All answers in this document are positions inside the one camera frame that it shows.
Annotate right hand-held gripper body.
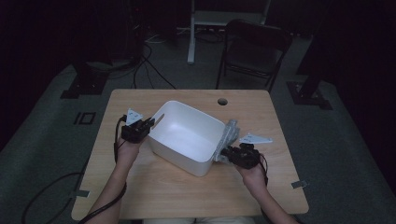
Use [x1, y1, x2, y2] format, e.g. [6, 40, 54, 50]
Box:
[229, 133, 274, 171]

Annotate grey cloth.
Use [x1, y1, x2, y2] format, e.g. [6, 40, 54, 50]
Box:
[213, 119, 242, 163]

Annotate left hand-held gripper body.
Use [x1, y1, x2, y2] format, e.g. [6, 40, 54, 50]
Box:
[120, 107, 151, 145]

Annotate person's right hand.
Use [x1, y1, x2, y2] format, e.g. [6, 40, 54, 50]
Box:
[235, 161, 269, 190]

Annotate person's left hand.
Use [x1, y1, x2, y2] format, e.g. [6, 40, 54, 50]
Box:
[115, 136, 143, 171]

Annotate white plastic bin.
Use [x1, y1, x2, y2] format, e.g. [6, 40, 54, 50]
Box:
[147, 100, 227, 177]

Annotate grey tape strip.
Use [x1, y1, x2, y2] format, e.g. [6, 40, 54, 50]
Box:
[69, 189, 91, 199]
[290, 179, 309, 189]

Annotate white metal desk frame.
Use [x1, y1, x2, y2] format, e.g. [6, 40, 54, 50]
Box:
[187, 0, 273, 65]

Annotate black stand with base plate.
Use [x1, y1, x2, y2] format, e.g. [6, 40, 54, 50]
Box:
[286, 0, 333, 110]
[60, 59, 110, 100]

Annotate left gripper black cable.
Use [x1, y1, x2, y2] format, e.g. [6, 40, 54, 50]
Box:
[78, 114, 129, 224]

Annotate black floor cables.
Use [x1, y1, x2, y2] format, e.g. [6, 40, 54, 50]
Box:
[132, 43, 177, 91]

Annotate black folding chair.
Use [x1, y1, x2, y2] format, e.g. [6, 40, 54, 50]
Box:
[215, 19, 293, 93]

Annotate black cable loop on floor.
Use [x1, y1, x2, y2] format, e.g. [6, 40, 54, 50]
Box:
[21, 172, 84, 224]

